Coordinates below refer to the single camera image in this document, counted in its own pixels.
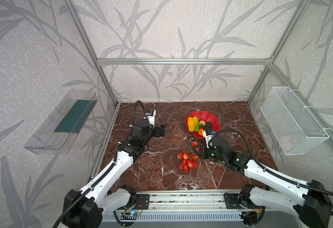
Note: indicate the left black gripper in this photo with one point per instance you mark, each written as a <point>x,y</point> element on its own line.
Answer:
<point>159,130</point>

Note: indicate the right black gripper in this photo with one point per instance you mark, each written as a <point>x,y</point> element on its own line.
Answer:
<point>201,153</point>

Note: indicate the fake red grape bunch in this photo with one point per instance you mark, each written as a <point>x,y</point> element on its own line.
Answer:
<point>189,158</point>

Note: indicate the small fake orange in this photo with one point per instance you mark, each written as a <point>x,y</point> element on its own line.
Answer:
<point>200,132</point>

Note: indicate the green yellow fake mango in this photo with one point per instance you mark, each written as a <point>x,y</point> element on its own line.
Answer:
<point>196,124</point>

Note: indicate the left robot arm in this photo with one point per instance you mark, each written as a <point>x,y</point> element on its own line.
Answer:
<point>87,207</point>

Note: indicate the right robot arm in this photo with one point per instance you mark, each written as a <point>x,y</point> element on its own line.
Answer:
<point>310,202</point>

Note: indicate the red flower-shaped fruit bowl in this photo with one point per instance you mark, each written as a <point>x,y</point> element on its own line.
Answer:
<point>203,116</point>

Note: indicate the pink object in basket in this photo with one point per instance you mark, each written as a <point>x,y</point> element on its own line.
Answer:
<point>286,143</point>

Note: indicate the green circuit board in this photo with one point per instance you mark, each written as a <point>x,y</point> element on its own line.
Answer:
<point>133,215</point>

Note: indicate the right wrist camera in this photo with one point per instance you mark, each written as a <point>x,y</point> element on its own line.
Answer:
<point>208,135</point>

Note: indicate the aluminium front rail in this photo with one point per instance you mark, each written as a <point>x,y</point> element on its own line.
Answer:
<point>213,200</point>

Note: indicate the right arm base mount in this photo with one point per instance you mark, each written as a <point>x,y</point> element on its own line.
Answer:
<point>235,201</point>

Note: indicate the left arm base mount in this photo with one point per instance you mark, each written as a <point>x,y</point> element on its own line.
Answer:
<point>138,202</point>

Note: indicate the white wire mesh basket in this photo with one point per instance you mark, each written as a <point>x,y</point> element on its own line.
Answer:
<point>288,116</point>

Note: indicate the clear acrylic wall shelf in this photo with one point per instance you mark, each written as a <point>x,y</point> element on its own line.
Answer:
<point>59,131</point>

